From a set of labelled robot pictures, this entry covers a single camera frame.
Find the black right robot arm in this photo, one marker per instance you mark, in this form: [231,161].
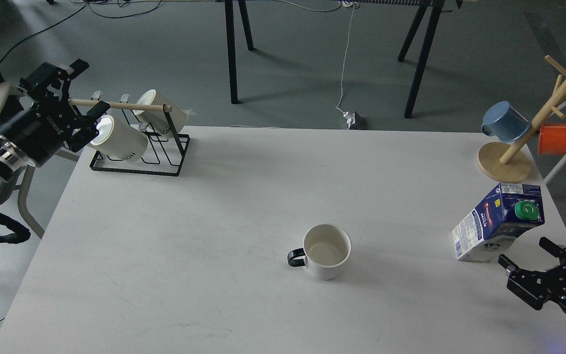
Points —
[536,288]

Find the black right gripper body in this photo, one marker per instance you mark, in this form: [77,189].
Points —
[546,286]

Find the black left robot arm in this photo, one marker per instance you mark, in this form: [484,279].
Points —
[36,121]

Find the white mug rear on rack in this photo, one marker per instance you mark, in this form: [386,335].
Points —
[158,119]

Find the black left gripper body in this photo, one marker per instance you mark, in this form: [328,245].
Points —
[41,131]

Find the wooden mug tree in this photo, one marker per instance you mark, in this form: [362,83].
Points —
[505,162]

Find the orange mug on tree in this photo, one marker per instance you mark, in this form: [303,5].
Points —
[552,139]

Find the white mug black handle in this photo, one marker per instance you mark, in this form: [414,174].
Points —
[325,251]

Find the blue mug on tree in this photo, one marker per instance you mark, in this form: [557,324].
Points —
[504,122]

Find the white power adapter on floor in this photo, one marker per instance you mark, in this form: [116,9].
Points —
[353,121]

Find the white mug on rack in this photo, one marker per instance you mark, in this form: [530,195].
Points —
[119,140]
[158,119]

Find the blue white milk carton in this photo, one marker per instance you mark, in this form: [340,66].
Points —
[493,225]

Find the black wire mug rack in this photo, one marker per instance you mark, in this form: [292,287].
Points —
[163,157]

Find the black table legs right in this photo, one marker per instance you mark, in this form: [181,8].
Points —
[436,7]

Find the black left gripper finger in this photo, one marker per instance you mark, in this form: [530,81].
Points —
[82,129]
[49,84]

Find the white mug front on rack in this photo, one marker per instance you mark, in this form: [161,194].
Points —
[119,140]

